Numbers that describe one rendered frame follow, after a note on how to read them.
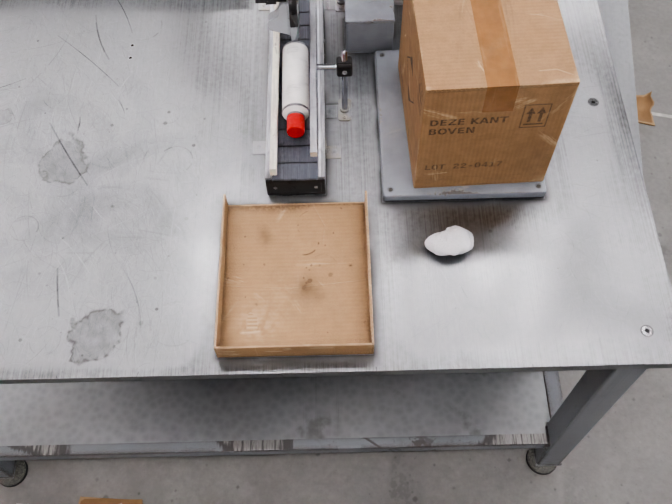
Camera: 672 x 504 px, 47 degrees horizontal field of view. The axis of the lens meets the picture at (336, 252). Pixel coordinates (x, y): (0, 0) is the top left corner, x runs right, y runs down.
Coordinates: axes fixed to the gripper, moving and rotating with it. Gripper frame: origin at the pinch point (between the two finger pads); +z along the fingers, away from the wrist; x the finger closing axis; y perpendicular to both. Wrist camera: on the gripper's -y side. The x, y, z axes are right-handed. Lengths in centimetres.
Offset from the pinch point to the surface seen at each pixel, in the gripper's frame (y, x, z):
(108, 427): 49, 28, 85
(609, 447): -77, 22, 106
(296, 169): 0.2, 25.1, 13.8
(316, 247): -3.2, 36.6, 22.8
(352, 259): -9.5, 39.0, 23.7
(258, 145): 7.9, 14.9, 14.9
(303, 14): -1.1, -11.7, 0.4
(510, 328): -36, 52, 29
